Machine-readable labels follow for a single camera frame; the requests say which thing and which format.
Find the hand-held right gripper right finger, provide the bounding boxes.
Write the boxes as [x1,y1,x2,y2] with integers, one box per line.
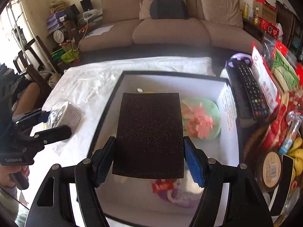
[183,136,271,227]

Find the bunch of bananas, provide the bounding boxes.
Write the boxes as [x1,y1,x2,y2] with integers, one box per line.
[280,137,303,182]

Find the purple tape dispenser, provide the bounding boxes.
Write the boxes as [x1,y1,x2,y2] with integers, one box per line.
[227,53,252,68]

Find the dark wooden cabinet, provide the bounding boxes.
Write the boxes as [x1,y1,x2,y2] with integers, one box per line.
[276,1,303,59]

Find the clear bag with white item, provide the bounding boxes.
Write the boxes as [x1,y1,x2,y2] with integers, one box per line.
[41,101,82,133]

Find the white printed card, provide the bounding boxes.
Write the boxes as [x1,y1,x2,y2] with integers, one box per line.
[216,85,237,131]

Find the small white device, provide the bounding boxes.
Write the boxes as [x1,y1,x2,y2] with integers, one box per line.
[83,9,98,20]

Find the red gift boxes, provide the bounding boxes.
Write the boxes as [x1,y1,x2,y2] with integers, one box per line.
[258,16,283,37]

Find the brown cardboard box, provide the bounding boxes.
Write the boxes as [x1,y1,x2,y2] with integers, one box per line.
[253,0,277,24]

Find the brown sofa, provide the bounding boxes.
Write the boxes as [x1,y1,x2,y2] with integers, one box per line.
[79,0,263,52]

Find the jar with brown lid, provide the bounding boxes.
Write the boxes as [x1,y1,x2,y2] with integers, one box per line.
[256,151,283,192]

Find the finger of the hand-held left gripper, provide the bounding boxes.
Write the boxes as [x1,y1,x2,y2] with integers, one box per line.
[30,125,72,147]
[14,109,51,125]

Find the stack of purple boxes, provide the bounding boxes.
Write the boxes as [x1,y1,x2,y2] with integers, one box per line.
[47,13,67,29]

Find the purple bowl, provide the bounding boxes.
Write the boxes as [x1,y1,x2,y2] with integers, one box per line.
[156,178,206,208]

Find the green bag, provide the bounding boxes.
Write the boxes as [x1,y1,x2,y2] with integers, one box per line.
[60,48,80,64]

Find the black remote control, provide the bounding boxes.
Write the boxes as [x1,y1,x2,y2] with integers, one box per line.
[225,61,269,120]

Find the white papers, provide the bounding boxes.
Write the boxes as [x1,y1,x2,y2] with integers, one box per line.
[85,24,115,37]

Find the dark brown sponge block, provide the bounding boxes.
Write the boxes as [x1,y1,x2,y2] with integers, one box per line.
[112,92,185,180]

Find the person's left hand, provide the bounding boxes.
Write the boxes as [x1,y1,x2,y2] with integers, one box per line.
[0,165,31,194]

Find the green plate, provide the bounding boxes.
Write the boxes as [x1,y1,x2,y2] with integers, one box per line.
[181,98,222,139]

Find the round printed tin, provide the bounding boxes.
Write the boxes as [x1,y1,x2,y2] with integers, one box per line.
[53,28,68,42]

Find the brown armchair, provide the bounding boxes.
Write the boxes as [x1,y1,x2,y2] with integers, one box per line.
[11,80,51,117]

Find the black box with white inside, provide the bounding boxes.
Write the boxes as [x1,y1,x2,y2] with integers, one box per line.
[86,70,239,227]

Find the pink flower-shaped pieces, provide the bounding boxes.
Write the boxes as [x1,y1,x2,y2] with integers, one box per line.
[182,102,216,139]

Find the dark wooden chair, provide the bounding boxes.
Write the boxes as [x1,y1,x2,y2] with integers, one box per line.
[13,35,62,86]

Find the green and cream snack packet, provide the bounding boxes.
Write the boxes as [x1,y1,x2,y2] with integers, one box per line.
[271,50,300,93]

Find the white and red snack packet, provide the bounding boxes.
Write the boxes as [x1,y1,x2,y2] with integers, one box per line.
[251,43,281,114]

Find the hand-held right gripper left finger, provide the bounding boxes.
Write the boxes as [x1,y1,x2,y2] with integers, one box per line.
[25,136,116,227]

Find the dark blue lumbar cushion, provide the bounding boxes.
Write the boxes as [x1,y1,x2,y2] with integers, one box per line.
[150,0,189,20]

